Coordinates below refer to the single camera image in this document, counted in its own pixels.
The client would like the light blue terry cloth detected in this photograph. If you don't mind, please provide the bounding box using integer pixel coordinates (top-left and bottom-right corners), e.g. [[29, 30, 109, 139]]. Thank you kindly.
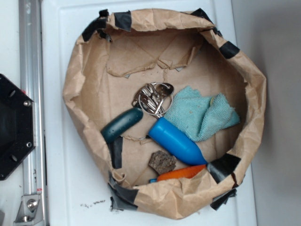
[[164, 86, 240, 142]]

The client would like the blue plastic bottle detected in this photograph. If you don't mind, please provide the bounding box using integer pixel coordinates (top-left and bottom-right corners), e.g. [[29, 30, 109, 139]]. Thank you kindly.
[[148, 117, 207, 165]]

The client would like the brown cork block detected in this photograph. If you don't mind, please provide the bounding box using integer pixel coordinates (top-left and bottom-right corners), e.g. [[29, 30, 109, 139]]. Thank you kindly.
[[149, 151, 177, 175]]

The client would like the small blue plastic piece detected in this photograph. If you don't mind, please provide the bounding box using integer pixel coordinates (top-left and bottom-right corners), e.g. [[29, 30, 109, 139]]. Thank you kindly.
[[150, 178, 157, 183]]

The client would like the brown paper bag bin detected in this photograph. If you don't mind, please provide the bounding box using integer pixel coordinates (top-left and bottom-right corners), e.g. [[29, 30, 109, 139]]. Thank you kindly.
[[63, 9, 266, 219]]

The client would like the orange plastic carrot toy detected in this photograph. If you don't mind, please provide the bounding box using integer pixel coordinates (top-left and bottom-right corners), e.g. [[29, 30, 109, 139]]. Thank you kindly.
[[156, 165, 206, 182]]

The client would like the dark teal tool handle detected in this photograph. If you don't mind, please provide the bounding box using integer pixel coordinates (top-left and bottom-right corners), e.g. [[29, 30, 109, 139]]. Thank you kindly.
[[101, 107, 143, 143]]

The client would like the aluminium extrusion rail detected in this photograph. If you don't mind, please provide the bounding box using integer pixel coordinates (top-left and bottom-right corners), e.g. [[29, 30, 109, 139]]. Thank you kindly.
[[18, 0, 49, 226]]

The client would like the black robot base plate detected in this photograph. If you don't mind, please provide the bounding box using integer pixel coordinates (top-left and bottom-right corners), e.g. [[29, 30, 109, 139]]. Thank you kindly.
[[0, 74, 35, 181]]

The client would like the metal corner bracket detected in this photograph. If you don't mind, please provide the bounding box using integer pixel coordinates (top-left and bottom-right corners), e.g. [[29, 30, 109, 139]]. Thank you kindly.
[[13, 194, 43, 226]]

